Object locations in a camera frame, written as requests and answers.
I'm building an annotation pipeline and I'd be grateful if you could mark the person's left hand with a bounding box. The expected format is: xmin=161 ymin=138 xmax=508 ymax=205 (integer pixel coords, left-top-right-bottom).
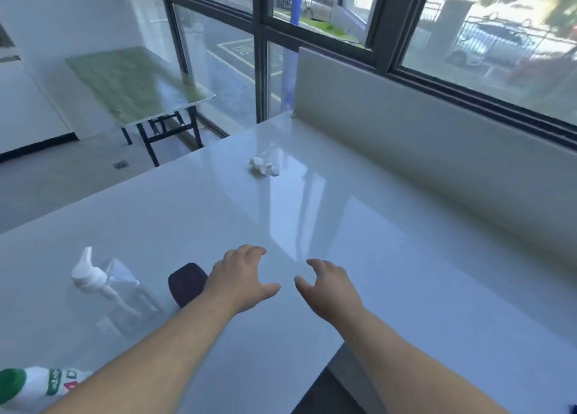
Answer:
xmin=203 ymin=244 xmax=282 ymax=315

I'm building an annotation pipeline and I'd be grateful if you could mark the person's right hand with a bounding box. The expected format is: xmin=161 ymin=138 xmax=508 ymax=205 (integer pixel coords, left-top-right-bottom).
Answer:
xmin=294 ymin=259 xmax=366 ymax=327

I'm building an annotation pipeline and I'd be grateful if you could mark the dark purple lidded container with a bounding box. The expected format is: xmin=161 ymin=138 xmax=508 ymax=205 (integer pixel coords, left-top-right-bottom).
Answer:
xmin=168 ymin=262 xmax=209 ymax=309

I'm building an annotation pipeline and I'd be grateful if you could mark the clear pump bottle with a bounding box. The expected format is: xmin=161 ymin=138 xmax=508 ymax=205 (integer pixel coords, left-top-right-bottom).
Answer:
xmin=67 ymin=246 xmax=165 ymax=338

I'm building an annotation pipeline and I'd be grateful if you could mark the white bottle green cap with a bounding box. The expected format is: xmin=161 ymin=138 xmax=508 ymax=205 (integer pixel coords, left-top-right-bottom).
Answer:
xmin=0 ymin=366 xmax=93 ymax=413

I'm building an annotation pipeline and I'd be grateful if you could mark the person's left forearm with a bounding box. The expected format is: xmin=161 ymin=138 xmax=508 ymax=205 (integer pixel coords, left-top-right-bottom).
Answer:
xmin=43 ymin=291 xmax=240 ymax=414

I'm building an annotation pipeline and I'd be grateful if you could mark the person's right forearm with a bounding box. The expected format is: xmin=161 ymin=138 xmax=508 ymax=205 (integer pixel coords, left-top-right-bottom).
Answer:
xmin=342 ymin=308 xmax=510 ymax=414

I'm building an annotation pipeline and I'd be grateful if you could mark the crumpled white tissue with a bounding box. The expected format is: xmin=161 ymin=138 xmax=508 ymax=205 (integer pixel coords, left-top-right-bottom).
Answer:
xmin=248 ymin=145 xmax=281 ymax=178

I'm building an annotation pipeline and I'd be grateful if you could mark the green folding table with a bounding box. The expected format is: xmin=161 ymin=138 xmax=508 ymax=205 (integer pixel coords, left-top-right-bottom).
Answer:
xmin=65 ymin=46 xmax=216 ymax=167

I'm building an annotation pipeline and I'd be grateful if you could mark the silver parked car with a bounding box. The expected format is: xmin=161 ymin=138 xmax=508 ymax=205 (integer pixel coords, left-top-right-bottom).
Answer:
xmin=301 ymin=0 xmax=337 ymax=21
xmin=446 ymin=21 xmax=537 ymax=67

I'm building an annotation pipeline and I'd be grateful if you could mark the dark window frame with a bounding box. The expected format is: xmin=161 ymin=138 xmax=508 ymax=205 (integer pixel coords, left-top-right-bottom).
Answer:
xmin=119 ymin=0 xmax=577 ymax=151

